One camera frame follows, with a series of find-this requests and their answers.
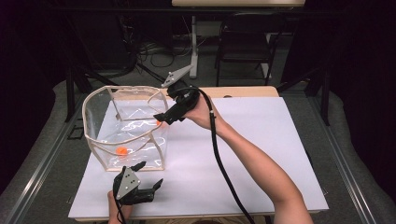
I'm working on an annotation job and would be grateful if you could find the white table leg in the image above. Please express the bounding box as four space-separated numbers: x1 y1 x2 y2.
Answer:
263 32 273 79
190 15 200 79

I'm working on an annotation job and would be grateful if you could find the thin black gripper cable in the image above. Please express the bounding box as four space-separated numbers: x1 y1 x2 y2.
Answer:
114 195 128 224

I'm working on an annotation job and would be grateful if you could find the clear plastic bag beige trim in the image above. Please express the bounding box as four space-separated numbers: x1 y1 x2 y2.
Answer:
81 85 170 173

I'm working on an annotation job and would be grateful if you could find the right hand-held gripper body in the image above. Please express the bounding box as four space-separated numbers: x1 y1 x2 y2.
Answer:
161 64 200 120

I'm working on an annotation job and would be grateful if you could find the aluminium frame rail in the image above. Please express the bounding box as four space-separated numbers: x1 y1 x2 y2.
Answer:
4 96 86 224
311 92 378 224

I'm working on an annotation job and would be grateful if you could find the person's left hand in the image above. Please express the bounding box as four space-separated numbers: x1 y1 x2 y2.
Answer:
106 189 134 224

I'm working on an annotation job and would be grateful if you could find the tangle of floor cables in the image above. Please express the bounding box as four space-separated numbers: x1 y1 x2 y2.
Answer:
136 38 194 69

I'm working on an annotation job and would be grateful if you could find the black metal chair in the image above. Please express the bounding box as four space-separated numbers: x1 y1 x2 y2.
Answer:
214 12 288 88

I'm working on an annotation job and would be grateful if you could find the person's right hand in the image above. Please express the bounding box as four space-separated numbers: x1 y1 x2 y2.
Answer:
183 94 225 132

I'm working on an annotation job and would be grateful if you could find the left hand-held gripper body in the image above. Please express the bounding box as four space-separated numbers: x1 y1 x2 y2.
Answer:
112 166 156 205

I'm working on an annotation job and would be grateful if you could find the black metal stand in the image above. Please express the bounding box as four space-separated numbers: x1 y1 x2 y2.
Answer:
276 65 332 127
64 60 120 123

